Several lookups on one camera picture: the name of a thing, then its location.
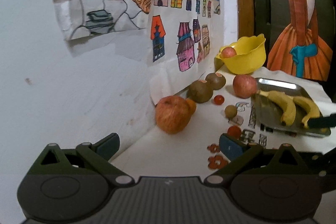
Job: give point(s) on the yellow plastic bowl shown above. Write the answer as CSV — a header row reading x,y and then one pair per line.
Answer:
x,y
250,55

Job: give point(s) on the large red apple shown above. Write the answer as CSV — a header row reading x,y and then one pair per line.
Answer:
x,y
172,114

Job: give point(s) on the red apple beside tray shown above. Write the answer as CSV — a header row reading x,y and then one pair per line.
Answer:
x,y
244,86

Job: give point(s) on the far brown kiwi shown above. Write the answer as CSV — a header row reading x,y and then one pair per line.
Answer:
x,y
216,80

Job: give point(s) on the red cherry tomato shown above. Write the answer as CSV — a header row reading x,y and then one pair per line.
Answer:
x,y
218,100
234,131

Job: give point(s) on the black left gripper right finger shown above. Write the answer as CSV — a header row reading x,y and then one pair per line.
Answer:
x,y
241,156

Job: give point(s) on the near brown kiwi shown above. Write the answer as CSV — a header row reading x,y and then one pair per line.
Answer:
x,y
200,91

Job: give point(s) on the large yellow banana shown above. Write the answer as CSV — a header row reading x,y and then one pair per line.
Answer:
x,y
284,102

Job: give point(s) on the silver metal tray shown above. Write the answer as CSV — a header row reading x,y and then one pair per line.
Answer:
x,y
269,114

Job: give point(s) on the small brown longan fruit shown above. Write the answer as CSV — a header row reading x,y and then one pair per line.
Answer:
x,y
230,111

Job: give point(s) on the white printed tablecloth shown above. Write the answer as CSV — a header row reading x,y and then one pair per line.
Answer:
x,y
192,152

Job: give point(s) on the brown kiwi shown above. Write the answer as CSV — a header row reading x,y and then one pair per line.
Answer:
x,y
216,80
200,91

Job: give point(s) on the orange dress lady poster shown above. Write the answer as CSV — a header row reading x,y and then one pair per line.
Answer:
x,y
298,50

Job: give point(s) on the houses drawing paper sheet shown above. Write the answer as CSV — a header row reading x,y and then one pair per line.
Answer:
x,y
184,36

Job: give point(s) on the small orange tangerine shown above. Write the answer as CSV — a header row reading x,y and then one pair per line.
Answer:
x,y
192,105

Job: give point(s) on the apple inside yellow bowl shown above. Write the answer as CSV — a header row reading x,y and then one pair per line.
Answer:
x,y
228,52

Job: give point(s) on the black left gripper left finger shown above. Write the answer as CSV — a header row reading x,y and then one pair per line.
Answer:
x,y
97,156

